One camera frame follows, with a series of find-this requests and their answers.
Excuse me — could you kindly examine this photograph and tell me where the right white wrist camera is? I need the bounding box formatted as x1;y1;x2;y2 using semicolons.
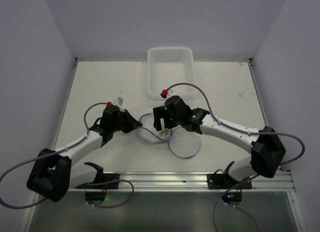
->
160;89;174;99

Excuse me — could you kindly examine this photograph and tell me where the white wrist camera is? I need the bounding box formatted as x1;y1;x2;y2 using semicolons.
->
107;97;124;112
160;89;174;99

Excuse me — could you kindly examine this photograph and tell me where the aluminium front rail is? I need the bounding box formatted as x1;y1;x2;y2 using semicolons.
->
69;170;296;192

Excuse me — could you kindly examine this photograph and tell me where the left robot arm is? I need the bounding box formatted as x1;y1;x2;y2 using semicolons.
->
26;105;142;202

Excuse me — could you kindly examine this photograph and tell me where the white mesh laundry bag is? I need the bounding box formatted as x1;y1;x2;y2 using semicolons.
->
136;113;202;159

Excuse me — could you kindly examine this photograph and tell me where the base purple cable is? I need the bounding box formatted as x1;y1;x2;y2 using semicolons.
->
86;180;135;208
211;174;261;232

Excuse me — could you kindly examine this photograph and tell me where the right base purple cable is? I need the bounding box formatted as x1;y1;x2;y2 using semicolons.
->
211;174;261;232

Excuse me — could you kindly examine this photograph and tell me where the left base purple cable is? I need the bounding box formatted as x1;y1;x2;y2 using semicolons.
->
86;180;135;208

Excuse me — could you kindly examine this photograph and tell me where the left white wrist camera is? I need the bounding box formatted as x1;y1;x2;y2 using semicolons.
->
107;97;124;112

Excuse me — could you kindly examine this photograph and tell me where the white plastic basket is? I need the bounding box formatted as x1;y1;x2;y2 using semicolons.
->
146;47;196;100

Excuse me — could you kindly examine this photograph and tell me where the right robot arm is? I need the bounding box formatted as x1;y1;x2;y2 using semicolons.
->
153;95;286;188

